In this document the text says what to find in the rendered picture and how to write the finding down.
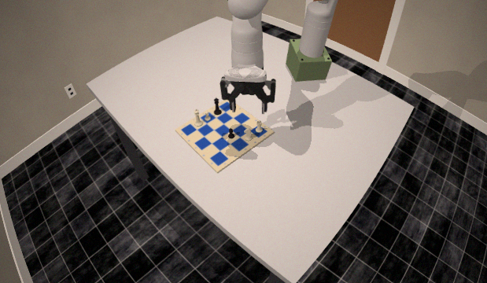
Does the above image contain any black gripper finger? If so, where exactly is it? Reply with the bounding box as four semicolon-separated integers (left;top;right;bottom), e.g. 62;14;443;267
250;79;276;114
220;76;245;112

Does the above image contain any white chess king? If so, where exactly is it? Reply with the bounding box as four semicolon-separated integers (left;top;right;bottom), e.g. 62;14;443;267
194;109;203;127

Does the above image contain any white rook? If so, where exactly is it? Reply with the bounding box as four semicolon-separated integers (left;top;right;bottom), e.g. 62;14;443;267
256;121;263;133

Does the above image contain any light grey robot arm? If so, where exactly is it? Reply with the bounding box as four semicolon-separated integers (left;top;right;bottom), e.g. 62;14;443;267
224;0;338;83

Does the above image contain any blue and cream chessboard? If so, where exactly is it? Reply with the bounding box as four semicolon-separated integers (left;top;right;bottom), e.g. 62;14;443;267
175;100;274;173

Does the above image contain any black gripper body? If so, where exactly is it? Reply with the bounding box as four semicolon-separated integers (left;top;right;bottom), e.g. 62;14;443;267
231;81;265;95

